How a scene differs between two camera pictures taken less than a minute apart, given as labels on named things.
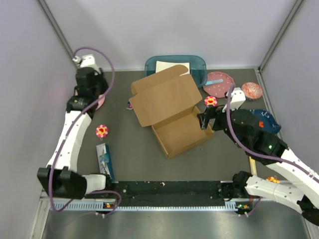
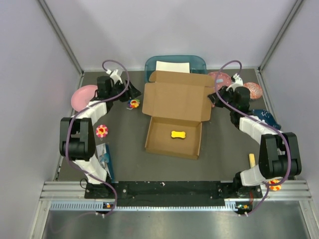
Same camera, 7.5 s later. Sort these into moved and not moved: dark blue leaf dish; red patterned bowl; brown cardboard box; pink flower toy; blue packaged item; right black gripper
Moved: brown cardboard box; right black gripper
Not moved: dark blue leaf dish; blue packaged item; red patterned bowl; pink flower toy
